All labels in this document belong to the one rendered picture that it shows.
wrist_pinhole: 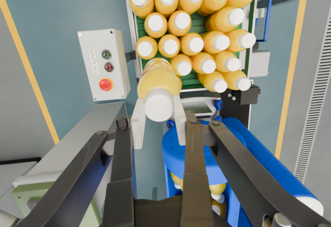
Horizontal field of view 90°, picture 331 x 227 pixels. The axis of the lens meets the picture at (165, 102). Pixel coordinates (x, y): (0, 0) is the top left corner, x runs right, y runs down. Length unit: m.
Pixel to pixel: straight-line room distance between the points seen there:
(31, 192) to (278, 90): 2.05
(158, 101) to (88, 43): 0.36
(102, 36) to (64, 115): 1.56
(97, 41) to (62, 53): 1.31
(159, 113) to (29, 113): 2.02
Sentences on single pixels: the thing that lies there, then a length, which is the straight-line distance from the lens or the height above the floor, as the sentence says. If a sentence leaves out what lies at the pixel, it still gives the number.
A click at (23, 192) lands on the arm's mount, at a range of 1.00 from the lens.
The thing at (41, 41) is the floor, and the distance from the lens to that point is 1.90.
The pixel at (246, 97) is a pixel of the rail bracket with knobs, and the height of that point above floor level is 1.00.
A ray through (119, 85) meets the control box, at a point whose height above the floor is 1.10.
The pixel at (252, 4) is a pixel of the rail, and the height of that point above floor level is 0.97.
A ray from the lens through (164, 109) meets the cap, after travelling 0.21.
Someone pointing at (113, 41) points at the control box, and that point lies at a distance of 0.51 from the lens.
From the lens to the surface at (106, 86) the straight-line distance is 0.52.
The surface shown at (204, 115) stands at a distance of 0.62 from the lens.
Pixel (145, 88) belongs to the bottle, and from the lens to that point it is 0.24.
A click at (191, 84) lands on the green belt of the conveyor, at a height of 0.90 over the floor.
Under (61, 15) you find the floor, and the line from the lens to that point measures 1.80.
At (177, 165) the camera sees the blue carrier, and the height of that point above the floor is 1.19.
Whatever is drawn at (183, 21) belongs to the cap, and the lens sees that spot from 0.49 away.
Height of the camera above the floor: 1.59
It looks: 69 degrees down
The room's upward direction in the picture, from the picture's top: 174 degrees clockwise
